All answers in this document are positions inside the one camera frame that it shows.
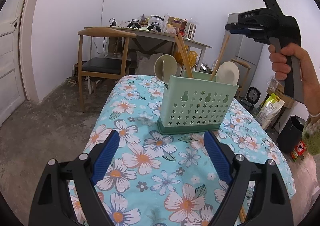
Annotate cream rice paddle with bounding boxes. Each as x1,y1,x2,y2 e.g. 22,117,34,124
216,61,240,85

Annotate person's right hand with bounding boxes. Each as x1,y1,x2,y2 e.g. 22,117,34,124
268,43,318,84

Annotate grey refrigerator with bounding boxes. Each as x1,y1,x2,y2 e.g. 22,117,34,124
220,12,264,96

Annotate bamboo chopstick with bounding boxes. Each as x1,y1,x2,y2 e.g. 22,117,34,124
175,33,193,78
210,34,230,81

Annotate cluttered wooden desk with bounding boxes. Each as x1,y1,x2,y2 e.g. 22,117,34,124
83,14,213,74

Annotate red snack package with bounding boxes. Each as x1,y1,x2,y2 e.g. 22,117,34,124
290,140,306,162

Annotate cardboard box with items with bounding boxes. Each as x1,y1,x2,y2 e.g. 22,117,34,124
267,76,295,109

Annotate black rice cooker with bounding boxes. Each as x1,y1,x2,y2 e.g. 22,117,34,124
240,87,261,112

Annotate black trash bin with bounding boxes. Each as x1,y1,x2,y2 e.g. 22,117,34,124
277,115,306,154

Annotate yellow green rice bag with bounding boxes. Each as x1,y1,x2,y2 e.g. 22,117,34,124
255,93,284,130

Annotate green plastic utensil holder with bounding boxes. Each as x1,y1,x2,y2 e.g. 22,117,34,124
157,71,238,135

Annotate white door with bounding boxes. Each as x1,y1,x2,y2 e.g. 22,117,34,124
0,0,25,123

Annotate wooden chair black seat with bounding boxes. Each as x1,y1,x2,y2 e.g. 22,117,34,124
78,27,136,109

